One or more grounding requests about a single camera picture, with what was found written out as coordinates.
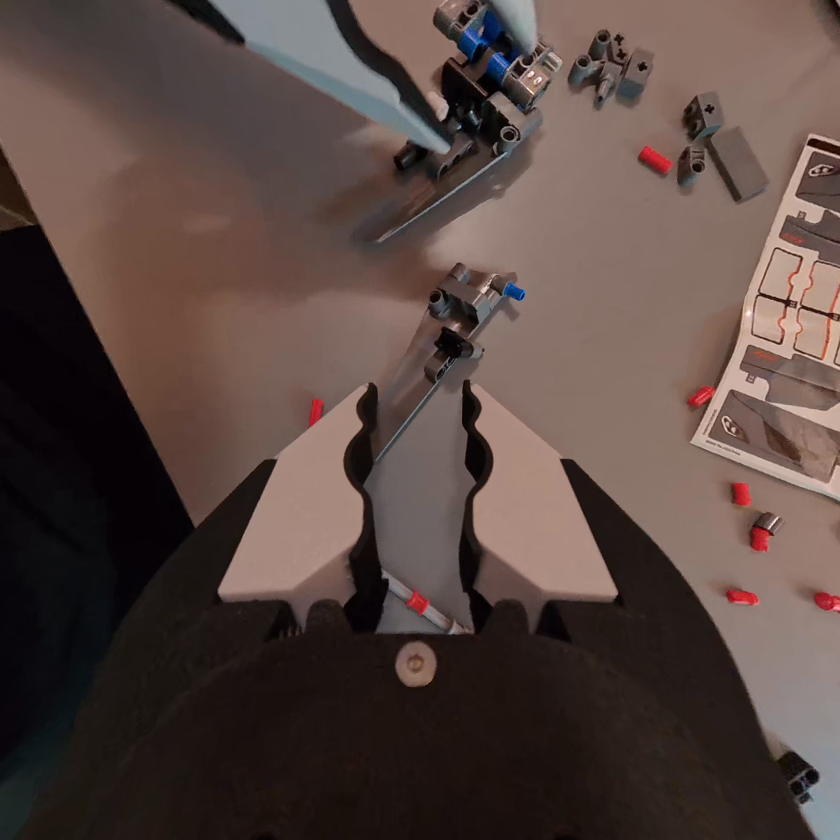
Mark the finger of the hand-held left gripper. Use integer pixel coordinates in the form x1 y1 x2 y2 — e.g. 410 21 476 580
489 0 543 58
210 0 457 156

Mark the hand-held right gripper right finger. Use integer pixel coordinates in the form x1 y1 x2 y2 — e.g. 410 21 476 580
458 379 622 634

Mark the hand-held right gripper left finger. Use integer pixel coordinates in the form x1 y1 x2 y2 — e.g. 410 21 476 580
217 382 387 634

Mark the blue grey lego assembly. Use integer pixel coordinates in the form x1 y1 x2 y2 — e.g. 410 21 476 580
351 0 565 248

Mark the grey lego blade assembly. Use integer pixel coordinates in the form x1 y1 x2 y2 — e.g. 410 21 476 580
373 261 530 465

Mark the grey double cross lego connector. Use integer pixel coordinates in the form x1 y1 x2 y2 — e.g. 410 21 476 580
587 29 632 65

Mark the white lego axle red bush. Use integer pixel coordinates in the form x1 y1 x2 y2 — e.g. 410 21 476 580
381 570 475 634

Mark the grey lego cross-hole brick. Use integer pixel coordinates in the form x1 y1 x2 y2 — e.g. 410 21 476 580
617 47 657 101
682 92 728 140

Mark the red grey lego connector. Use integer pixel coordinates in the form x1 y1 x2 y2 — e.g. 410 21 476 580
749 512 786 553

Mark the grey lego flat tile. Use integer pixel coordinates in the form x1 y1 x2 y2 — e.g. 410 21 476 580
707 126 770 202

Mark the lego sticker sheet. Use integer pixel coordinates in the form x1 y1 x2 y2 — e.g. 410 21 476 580
690 133 840 504

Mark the black lego piece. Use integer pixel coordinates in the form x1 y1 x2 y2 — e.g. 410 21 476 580
777 751 820 805

